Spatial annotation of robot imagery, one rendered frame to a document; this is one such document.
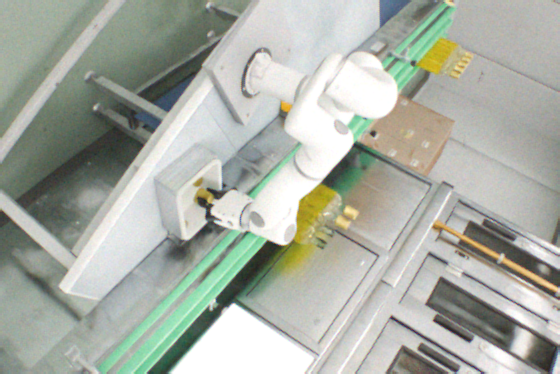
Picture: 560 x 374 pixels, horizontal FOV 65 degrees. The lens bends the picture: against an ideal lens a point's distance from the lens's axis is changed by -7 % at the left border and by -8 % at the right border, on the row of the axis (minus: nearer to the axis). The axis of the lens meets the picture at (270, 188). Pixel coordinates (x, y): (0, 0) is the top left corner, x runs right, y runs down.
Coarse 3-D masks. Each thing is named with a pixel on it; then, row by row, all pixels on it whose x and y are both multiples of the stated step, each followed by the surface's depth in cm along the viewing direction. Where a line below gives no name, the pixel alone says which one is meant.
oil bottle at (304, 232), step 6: (300, 222) 155; (306, 222) 156; (300, 228) 154; (306, 228) 154; (312, 228) 154; (300, 234) 153; (306, 234) 152; (312, 234) 154; (294, 240) 156; (300, 240) 155; (306, 240) 153
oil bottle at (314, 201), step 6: (306, 198) 162; (312, 198) 162; (318, 198) 162; (306, 204) 161; (312, 204) 160; (318, 204) 160; (324, 204) 161; (330, 204) 161; (318, 210) 159; (324, 210) 159; (330, 210) 160; (324, 216) 159
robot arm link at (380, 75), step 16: (352, 64) 95; (336, 80) 94; (352, 80) 93; (368, 80) 94; (384, 80) 97; (336, 96) 96; (352, 96) 94; (368, 96) 94; (384, 96) 94; (368, 112) 96; (384, 112) 95
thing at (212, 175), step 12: (204, 168) 127; (216, 168) 133; (192, 180) 124; (204, 180) 141; (216, 180) 137; (180, 192) 122; (192, 192) 142; (180, 204) 124; (192, 204) 145; (180, 216) 128; (192, 216) 142; (204, 216) 143; (192, 228) 140
